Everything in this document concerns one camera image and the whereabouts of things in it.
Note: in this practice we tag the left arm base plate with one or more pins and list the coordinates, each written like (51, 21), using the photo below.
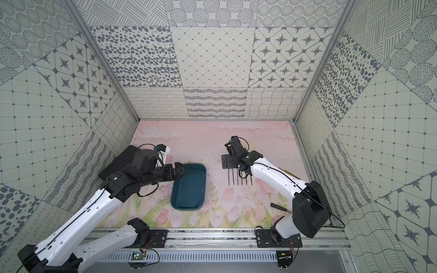
(160, 238)

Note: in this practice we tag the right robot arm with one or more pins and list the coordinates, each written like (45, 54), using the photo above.
(310, 209)

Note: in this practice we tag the small green circuit board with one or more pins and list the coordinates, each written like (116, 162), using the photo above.
(137, 256)

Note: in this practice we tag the teal plastic storage box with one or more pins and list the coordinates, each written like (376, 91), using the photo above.
(188, 193)

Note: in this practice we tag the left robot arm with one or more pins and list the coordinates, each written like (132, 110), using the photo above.
(62, 252)

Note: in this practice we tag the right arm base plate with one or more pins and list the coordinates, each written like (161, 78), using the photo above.
(267, 238)

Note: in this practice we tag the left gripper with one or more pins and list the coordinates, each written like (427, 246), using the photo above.
(169, 172)

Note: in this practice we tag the perforated cable duct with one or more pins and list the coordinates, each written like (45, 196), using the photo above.
(195, 256)

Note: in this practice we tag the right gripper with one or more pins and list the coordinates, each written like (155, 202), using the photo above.
(227, 161)

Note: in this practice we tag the yellow utility knife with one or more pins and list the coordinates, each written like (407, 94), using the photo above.
(289, 174)

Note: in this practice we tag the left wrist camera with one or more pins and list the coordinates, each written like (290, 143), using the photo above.
(163, 152)

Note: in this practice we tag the aluminium mounting rail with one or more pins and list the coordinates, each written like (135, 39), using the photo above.
(245, 239)

